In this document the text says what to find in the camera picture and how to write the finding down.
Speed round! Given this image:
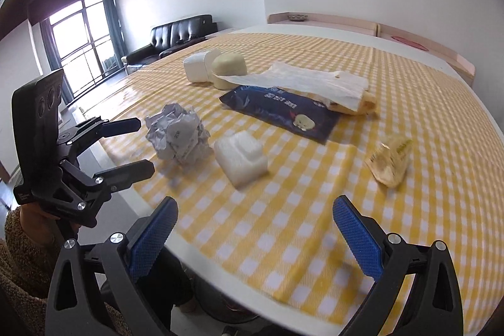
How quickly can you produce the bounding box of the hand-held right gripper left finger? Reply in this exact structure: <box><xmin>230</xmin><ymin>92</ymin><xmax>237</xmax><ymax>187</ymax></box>
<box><xmin>45</xmin><ymin>196</ymin><xmax>180</xmax><ymax>336</ymax></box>

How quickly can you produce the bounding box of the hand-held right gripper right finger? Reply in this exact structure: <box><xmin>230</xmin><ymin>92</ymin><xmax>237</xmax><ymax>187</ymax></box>
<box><xmin>333</xmin><ymin>195</ymin><xmax>464</xmax><ymax>336</ymax></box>

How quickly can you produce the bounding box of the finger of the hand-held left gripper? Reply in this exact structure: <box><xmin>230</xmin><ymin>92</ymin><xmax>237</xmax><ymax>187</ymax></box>
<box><xmin>58</xmin><ymin>117</ymin><xmax>141</xmax><ymax>159</ymax></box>
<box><xmin>59</xmin><ymin>160</ymin><xmax>155</xmax><ymax>226</ymax></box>

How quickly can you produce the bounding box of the white paper ball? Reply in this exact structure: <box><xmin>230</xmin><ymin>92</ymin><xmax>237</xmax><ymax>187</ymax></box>
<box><xmin>145</xmin><ymin>103</ymin><xmax>211</xmax><ymax>164</ymax></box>

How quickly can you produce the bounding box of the crinkled clear yellow wrapper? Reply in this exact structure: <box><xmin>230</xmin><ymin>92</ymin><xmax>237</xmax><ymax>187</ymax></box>
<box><xmin>364</xmin><ymin>135</ymin><xmax>413</xmax><ymax>189</ymax></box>

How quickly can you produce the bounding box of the white plastic container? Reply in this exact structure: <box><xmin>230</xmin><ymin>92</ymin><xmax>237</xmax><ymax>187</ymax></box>
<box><xmin>183</xmin><ymin>49</ymin><xmax>221</xmax><ymax>84</ymax></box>

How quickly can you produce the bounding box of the white foam block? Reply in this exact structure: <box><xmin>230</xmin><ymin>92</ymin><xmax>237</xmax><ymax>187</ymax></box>
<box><xmin>214</xmin><ymin>130</ymin><xmax>269</xmax><ymax>187</ymax></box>

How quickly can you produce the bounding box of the beige plastic cup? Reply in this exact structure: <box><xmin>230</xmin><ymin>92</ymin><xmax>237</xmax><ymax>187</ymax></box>
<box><xmin>212</xmin><ymin>53</ymin><xmax>249</xmax><ymax>90</ymax></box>

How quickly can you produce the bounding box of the yellow snack packet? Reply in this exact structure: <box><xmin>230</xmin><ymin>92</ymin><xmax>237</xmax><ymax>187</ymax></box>
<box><xmin>329</xmin><ymin>92</ymin><xmax>378</xmax><ymax>117</ymax></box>

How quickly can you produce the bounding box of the dark blue snack wrapper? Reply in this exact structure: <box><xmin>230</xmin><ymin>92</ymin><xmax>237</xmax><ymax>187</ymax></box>
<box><xmin>219</xmin><ymin>85</ymin><xmax>342</xmax><ymax>145</ymax></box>

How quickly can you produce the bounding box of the white paper napkin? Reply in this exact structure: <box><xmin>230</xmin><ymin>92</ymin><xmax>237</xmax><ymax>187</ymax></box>
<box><xmin>216</xmin><ymin>61</ymin><xmax>369</xmax><ymax>110</ymax></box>

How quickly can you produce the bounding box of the person's left forearm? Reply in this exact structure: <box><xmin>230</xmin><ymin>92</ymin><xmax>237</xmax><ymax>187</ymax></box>
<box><xmin>0</xmin><ymin>208</ymin><xmax>119</xmax><ymax>336</ymax></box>

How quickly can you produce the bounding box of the person's left hand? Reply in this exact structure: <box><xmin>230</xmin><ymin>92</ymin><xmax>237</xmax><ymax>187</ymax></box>
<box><xmin>18</xmin><ymin>204</ymin><xmax>60</xmax><ymax>242</ymax></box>

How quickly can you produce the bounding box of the yellow checkered tablecloth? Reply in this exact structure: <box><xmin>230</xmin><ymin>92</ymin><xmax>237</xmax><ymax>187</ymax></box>
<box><xmin>81</xmin><ymin>31</ymin><xmax>504</xmax><ymax>336</ymax></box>

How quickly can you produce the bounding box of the dark table base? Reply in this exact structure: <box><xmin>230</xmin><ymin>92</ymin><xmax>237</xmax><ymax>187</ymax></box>
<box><xmin>195</xmin><ymin>273</ymin><xmax>262</xmax><ymax>326</ymax></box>

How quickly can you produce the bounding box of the large window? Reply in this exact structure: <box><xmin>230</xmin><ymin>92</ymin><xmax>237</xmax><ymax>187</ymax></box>
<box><xmin>39</xmin><ymin>0</ymin><xmax>123</xmax><ymax>104</ymax></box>

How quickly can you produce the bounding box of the teal curtain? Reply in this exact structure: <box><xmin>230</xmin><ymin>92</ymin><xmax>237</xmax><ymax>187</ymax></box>
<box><xmin>103</xmin><ymin>0</ymin><xmax>127</xmax><ymax>57</ymax></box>

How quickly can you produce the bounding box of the black leather sofa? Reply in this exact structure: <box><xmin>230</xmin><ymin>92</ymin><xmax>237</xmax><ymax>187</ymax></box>
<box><xmin>122</xmin><ymin>14</ymin><xmax>219</xmax><ymax>75</ymax></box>

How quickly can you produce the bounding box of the white side table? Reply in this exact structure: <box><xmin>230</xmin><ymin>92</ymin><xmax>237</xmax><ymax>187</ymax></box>
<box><xmin>205</xmin><ymin>27</ymin><xmax>237</xmax><ymax>40</ymax></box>

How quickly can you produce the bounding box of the red round mat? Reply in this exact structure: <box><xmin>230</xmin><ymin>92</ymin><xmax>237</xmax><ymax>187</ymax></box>
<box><xmin>391</xmin><ymin>35</ymin><xmax>428</xmax><ymax>51</ymax></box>

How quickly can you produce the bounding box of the pink low cabinet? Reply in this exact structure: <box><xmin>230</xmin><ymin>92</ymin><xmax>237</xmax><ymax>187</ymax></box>
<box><xmin>268</xmin><ymin>11</ymin><xmax>379</xmax><ymax>37</ymax></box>
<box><xmin>376</xmin><ymin>21</ymin><xmax>477</xmax><ymax>87</ymax></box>

